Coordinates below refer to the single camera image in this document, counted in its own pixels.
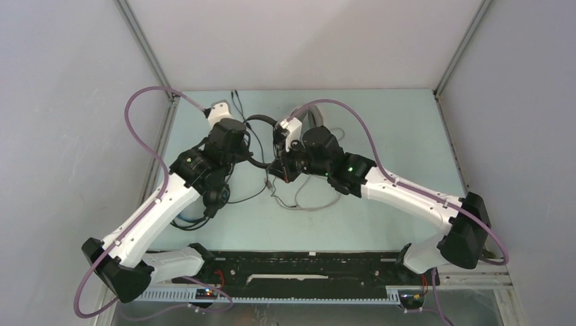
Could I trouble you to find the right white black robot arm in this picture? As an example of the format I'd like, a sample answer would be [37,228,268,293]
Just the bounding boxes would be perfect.
[270,124,490,284]

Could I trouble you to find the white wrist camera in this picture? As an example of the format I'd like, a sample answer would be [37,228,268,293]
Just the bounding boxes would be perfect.
[204,100,233,128]
[273,117,302,152]

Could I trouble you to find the purple cable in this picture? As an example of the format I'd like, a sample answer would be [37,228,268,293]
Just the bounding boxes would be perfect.
[73,86,235,323]
[287,98,510,266]

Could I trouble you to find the black blue headphones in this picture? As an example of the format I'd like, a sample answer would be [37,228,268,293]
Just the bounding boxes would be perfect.
[170,181,230,232]

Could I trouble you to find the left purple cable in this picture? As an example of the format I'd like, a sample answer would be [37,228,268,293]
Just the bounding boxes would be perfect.
[73,86,235,323]

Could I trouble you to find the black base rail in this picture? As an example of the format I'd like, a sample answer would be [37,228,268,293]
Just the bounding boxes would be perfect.
[196,251,439,300]

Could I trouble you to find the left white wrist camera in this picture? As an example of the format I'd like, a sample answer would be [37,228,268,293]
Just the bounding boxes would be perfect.
[204,100,233,128]

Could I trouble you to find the black blue headphone cable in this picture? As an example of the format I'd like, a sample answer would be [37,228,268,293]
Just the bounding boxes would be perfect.
[170,90,270,231]

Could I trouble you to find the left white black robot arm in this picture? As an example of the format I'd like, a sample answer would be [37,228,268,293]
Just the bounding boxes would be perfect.
[82,118,250,303]

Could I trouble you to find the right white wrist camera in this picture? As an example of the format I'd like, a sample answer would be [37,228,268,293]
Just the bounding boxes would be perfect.
[273,117,302,152]

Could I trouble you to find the white headphones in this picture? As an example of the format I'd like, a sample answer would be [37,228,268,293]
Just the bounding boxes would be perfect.
[291,105,325,132]

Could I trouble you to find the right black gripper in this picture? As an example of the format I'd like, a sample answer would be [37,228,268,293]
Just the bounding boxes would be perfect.
[266,137,330,185]

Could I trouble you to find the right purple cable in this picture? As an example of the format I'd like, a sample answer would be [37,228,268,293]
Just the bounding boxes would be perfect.
[287,98,510,266]

